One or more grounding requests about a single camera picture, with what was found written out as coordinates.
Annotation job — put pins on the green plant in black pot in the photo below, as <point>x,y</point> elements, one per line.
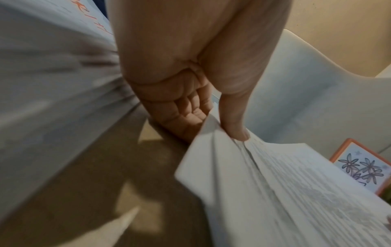
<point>386,195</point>

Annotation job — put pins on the person's left hand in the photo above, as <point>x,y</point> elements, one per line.
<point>189,43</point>

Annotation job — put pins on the unsorted paper pile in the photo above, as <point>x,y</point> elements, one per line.
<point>275,193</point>

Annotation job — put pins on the security paper pile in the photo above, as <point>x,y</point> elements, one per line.
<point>45,96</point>

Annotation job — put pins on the orange framed flower drawing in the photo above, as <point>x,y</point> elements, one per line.
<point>362,166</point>

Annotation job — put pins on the black admin file box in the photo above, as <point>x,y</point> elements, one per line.
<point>100,7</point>

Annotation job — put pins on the person's right hand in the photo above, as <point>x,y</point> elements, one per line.
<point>388,220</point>

